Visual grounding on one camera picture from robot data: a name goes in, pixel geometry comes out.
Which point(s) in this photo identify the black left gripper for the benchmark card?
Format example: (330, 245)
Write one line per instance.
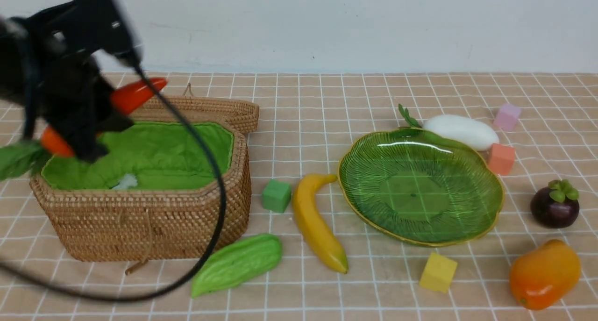
(47, 66)

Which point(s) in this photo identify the orange toy carrot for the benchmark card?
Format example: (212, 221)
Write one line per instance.
(29, 156)

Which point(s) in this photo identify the green toy bitter gourd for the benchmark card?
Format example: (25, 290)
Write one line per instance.
(237, 263)

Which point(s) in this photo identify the yellow toy banana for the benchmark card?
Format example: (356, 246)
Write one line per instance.
(314, 229)

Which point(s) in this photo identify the white toy radish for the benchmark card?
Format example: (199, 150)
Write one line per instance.
(475, 134)

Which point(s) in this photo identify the purple toy mangosteen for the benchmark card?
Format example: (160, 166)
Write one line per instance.
(556, 205)

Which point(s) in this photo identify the orange toy mango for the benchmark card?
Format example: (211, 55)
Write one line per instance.
(540, 278)

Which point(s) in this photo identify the woven wicker basket green lining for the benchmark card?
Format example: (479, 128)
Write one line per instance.
(153, 197)

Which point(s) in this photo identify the woven wicker basket lid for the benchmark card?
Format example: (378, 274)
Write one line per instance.
(239, 114)

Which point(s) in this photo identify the green foam cube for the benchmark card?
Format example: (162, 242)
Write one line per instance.
(276, 196)

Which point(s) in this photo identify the green glass leaf plate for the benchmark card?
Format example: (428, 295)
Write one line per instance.
(420, 188)

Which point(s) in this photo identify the yellow foam cube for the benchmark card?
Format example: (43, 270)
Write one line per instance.
(438, 273)

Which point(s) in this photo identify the pink foam cube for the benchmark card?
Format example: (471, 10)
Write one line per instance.
(507, 117)

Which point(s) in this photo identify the orange foam cube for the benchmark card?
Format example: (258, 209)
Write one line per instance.
(501, 159)

